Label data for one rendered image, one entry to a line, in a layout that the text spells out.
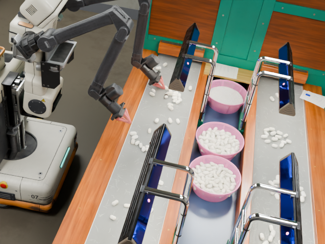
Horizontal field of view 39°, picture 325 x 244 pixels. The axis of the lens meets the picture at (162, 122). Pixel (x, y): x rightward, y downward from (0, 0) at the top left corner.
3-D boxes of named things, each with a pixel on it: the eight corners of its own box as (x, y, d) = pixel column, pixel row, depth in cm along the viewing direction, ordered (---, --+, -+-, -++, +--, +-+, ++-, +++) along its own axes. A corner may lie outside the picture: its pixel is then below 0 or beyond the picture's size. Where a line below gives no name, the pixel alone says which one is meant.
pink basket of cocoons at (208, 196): (181, 200, 222) (184, 187, 216) (189, 162, 242) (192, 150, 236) (235, 213, 220) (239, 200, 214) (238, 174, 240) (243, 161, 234)
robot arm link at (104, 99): (98, 95, 229) (95, 101, 224) (107, 87, 226) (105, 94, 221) (108, 103, 231) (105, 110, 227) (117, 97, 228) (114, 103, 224)
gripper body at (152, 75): (161, 72, 277) (153, 63, 274) (157, 81, 269) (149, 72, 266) (154, 77, 280) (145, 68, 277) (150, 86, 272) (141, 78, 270)
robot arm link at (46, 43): (123, -2, 200) (117, 7, 192) (136, 25, 206) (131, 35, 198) (41, 30, 216) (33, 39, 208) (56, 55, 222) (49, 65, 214)
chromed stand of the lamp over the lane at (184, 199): (129, 260, 193) (139, 191, 164) (140, 223, 208) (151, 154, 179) (173, 271, 192) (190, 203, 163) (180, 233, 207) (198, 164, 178)
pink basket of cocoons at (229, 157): (199, 168, 240) (202, 156, 234) (188, 134, 259) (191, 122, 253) (246, 166, 245) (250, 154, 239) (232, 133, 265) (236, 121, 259)
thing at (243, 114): (237, 135, 264) (257, 71, 236) (239, 114, 280) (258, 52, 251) (269, 142, 263) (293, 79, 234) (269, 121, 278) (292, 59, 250)
